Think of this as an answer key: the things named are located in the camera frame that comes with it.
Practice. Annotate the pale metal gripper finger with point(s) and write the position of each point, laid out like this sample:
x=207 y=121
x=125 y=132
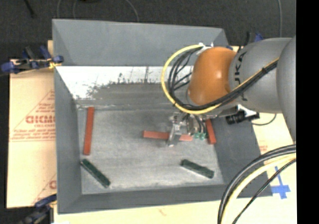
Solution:
x=176 y=128
x=173 y=142

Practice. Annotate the dark green flat block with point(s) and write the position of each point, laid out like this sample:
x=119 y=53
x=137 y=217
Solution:
x=96 y=173
x=197 y=168

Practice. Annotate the brown cardboard board red print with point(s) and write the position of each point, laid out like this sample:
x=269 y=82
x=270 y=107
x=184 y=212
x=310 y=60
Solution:
x=30 y=143

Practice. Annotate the grey metal bin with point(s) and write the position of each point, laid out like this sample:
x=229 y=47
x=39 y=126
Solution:
x=139 y=163

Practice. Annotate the black cylinder on white bracket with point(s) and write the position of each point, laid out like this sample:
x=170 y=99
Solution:
x=236 y=118

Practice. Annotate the red-brown flat block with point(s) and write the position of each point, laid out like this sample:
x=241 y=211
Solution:
x=155 y=135
x=89 y=131
x=211 y=134

